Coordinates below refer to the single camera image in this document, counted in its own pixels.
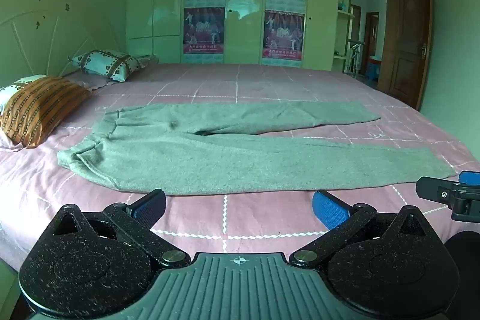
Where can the cream bed headboard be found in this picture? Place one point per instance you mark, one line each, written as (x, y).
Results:
(37, 35)

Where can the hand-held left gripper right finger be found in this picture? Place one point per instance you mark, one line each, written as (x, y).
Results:
(330, 211)

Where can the brown wooden door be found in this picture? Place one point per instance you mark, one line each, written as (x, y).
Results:
(407, 39)

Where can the wall poster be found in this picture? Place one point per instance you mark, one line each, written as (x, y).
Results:
(283, 35)
(204, 31)

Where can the brown striped pillow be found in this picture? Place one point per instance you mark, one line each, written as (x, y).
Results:
(41, 110)

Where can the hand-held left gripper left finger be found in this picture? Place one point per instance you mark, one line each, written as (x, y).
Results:
(149, 209)

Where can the cream corner shelf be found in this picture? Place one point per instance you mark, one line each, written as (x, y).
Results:
(343, 14)

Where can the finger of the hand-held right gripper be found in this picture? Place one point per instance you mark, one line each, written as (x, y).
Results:
(469, 178)
(442, 192)

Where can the pink checked bedsheet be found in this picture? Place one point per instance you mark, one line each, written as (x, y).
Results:
(337, 87)

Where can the grey pants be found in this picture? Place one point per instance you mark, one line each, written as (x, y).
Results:
(195, 158)

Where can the plastic stool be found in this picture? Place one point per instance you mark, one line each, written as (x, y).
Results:
(373, 69)

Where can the teal patterned pillow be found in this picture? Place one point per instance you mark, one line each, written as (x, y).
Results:
(108, 63)

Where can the metal stair railing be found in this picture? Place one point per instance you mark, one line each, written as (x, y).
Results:
(354, 55)

